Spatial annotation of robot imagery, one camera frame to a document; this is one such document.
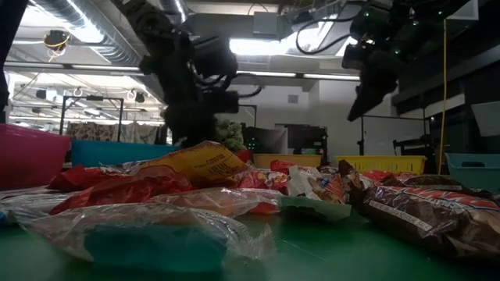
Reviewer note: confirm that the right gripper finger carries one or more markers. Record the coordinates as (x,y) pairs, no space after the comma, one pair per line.
(365,101)

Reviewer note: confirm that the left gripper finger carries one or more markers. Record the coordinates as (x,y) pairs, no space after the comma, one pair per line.
(191,129)

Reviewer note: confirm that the yellow Sour Patch Kids pack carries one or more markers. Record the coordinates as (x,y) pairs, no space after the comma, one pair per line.
(199,162)

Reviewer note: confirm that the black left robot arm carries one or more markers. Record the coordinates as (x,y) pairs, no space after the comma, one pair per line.
(156,23)

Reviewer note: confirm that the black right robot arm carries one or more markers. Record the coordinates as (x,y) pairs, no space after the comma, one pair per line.
(410,15)

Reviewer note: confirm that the red Skittles candy pack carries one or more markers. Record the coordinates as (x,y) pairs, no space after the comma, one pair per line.
(281,166)
(261,180)
(377,175)

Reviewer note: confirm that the clear gummy candy pack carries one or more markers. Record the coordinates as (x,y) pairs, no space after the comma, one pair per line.
(218,201)
(148,238)

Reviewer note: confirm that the red KitKat candy bar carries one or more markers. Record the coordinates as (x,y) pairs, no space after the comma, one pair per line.
(129,187)
(74,177)

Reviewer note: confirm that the green artificial potted plant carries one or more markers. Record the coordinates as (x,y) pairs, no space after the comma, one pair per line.
(231,134)

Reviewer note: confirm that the long ceiling light tube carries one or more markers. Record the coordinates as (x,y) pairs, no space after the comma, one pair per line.
(332,77)
(105,67)

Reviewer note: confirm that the yellow plastic mesh basket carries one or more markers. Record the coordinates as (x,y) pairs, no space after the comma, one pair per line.
(383,164)

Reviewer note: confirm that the dark equipment cabinet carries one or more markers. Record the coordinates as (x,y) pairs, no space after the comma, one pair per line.
(308,138)

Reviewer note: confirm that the grey monitor panel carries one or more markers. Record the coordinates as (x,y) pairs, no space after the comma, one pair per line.
(265,140)

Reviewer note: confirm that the dark blue plastic bin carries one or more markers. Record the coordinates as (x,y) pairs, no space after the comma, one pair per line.
(117,154)

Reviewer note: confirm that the orange plastic bin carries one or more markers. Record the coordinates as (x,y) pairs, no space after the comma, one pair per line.
(287,160)

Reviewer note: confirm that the colourful patterned cloth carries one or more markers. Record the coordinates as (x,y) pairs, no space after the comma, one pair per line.
(90,132)

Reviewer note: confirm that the bright ceiling light panel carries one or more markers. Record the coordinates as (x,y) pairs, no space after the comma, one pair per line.
(265,46)

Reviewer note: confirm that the grey ceiling box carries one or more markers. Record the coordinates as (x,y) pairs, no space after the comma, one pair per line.
(269,24)

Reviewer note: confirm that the teal plastic bin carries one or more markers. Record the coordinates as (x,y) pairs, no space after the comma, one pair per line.
(474,171)

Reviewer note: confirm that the red plastic bin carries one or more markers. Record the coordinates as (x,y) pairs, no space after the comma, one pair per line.
(27,156)

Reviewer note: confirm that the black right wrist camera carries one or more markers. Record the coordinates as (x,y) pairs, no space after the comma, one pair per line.
(353,56)

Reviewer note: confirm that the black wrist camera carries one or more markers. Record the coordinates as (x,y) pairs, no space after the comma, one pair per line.
(353,56)
(215,56)

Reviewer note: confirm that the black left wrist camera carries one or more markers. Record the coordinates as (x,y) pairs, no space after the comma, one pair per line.
(215,56)

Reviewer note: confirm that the black metal stand frame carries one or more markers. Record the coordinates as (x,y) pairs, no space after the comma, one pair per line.
(94,98)

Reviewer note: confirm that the silver ribbed ceiling duct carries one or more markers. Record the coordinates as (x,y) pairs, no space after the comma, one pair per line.
(97,35)

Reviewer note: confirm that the white wall panel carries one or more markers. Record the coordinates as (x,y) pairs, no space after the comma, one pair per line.
(488,119)

